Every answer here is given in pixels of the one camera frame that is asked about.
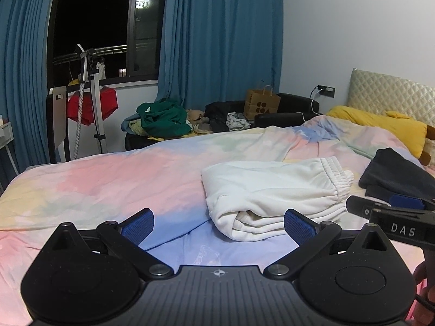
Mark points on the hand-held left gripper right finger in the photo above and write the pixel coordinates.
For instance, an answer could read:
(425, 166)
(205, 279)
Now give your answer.
(299, 225)

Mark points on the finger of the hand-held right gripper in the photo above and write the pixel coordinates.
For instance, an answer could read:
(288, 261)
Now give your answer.
(404, 199)
(390, 227)

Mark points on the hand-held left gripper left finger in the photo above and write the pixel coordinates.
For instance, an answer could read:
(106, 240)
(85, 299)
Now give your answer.
(139, 225)

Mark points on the white pants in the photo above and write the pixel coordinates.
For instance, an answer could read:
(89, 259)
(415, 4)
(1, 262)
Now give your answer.
(265, 190)

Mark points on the black clothes pile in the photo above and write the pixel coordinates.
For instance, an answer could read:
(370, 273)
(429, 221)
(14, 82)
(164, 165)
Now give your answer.
(217, 112)

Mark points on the person's right hand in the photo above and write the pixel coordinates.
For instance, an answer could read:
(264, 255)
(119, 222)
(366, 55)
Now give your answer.
(426, 292)

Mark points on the dark cloth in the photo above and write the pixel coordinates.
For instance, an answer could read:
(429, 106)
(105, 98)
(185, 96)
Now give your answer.
(394, 173)

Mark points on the pastel tie-dye blanket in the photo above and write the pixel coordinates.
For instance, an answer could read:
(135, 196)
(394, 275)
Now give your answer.
(102, 176)

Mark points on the yellow pillow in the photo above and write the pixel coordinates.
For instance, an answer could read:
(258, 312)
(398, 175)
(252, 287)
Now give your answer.
(373, 122)

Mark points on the quilted beige headboard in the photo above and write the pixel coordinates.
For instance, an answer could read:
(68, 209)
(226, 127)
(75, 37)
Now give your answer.
(387, 91)

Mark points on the green clothing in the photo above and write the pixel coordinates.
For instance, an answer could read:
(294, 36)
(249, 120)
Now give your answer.
(163, 119)

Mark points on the beige cloth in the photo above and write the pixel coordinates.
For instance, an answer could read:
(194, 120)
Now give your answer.
(198, 122)

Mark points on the patterned white cloth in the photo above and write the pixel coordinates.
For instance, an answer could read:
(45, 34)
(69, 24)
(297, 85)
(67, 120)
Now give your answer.
(238, 120)

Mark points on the black sofa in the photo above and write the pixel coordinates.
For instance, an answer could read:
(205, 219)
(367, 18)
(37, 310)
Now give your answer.
(292, 103)

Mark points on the garment steamer stand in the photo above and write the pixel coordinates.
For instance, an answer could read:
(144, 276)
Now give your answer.
(97, 108)

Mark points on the red garment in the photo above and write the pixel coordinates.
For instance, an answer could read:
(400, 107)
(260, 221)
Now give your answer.
(105, 103)

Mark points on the brown paper bag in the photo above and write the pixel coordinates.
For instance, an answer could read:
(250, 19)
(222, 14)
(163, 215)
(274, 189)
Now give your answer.
(261, 103)

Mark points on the white desk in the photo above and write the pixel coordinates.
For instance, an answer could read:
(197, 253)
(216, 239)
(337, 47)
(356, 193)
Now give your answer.
(5, 135)

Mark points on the blue curtain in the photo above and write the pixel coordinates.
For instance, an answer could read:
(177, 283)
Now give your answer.
(221, 40)
(23, 74)

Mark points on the dark window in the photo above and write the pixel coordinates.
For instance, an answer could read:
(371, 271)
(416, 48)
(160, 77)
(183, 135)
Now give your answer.
(95, 13)

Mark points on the wall power socket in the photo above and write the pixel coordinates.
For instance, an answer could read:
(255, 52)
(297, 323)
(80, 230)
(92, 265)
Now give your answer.
(327, 91)

